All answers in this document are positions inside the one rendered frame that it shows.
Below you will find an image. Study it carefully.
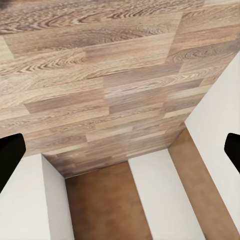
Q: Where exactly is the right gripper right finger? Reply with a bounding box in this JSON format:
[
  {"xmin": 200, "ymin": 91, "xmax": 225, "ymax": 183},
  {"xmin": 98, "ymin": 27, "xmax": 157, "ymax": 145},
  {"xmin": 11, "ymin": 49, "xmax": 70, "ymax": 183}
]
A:
[{"xmin": 224, "ymin": 133, "xmax": 240, "ymax": 173}]

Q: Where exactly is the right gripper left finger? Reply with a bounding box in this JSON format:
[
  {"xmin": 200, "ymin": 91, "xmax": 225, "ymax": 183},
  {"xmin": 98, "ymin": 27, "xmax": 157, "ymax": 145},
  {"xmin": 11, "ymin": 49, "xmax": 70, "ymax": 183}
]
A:
[{"xmin": 0, "ymin": 133, "xmax": 26, "ymax": 193}]

